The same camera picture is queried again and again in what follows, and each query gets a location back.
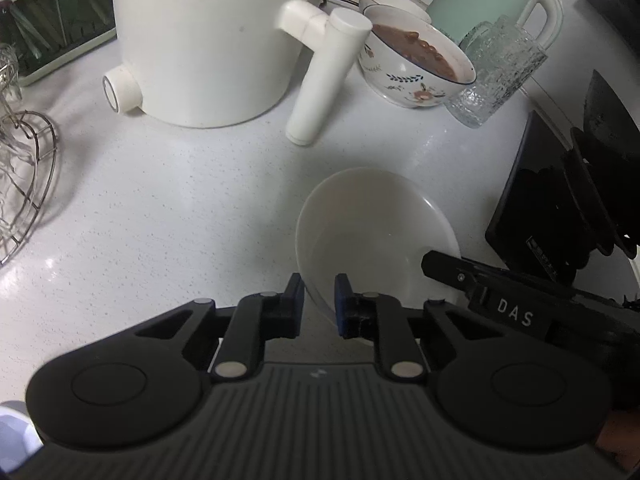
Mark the plain white bowl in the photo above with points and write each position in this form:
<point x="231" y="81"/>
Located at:
<point x="370" y="230"/>

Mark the white electric cooking pot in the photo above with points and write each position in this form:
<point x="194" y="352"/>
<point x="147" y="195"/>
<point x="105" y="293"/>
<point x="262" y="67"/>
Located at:
<point x="200" y="45"/>

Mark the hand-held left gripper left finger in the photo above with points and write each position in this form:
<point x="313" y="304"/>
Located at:
<point x="298" y="305"/>

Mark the floral bowl with brown food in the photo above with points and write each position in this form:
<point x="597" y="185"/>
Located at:
<point x="410" y="75"/>

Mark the green utensil holder box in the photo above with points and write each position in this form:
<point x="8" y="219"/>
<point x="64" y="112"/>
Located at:
<point x="55" y="20"/>

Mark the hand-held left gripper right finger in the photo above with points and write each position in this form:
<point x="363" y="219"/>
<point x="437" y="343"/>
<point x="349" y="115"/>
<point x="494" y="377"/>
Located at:
<point x="341" y="305"/>

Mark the white round object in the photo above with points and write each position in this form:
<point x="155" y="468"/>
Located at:
<point x="15" y="430"/>

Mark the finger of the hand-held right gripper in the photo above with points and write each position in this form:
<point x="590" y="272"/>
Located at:
<point x="450" y="267"/>

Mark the black ribbed object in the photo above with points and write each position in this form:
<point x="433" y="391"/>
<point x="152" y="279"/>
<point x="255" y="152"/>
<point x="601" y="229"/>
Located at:
<point x="605" y="160"/>

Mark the textured glass cup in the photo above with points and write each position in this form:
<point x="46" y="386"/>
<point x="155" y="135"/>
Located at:
<point x="500" y="70"/>

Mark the black flat box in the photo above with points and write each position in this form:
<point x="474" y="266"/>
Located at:
<point x="535" y="200"/>

